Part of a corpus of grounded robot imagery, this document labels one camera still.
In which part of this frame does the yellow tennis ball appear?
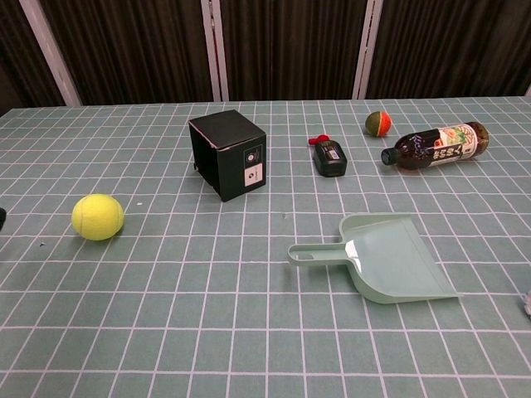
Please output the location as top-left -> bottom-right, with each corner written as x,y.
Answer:
71,193 -> 125,242

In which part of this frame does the black cardboard box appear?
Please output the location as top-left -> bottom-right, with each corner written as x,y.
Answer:
188,109 -> 268,203

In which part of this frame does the green orange ball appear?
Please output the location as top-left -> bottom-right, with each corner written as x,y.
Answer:
364,110 -> 393,138

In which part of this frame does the dark brown pleated curtain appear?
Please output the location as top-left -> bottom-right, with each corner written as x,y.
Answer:
39,0 -> 217,105
0,0 -> 68,110
217,0 -> 369,102
364,0 -> 531,100

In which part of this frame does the green checked tablecloth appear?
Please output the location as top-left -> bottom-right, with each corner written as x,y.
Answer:
0,95 -> 531,398

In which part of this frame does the small black bottle red cap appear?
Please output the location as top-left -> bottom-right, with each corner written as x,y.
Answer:
307,133 -> 348,178

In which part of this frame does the mint green dustpan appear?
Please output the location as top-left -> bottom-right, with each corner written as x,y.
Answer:
287,212 -> 465,306

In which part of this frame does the brown tea bottle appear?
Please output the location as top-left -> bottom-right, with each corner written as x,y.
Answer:
380,120 -> 490,172

